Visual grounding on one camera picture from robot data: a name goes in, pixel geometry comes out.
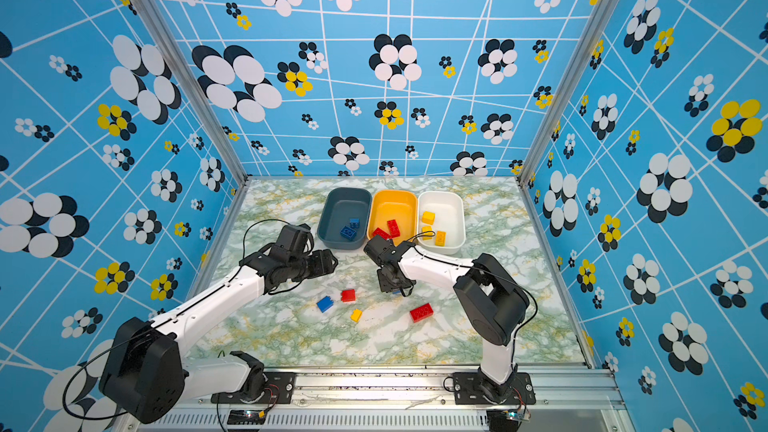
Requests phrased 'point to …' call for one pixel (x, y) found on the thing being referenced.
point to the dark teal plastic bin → (344, 218)
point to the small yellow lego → (356, 316)
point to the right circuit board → (517, 415)
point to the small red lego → (348, 295)
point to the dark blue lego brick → (348, 233)
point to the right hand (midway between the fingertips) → (394, 283)
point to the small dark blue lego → (354, 223)
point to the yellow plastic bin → (398, 205)
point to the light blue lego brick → (325, 303)
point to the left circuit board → (246, 417)
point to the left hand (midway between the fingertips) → (331, 262)
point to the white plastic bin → (441, 222)
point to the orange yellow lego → (440, 238)
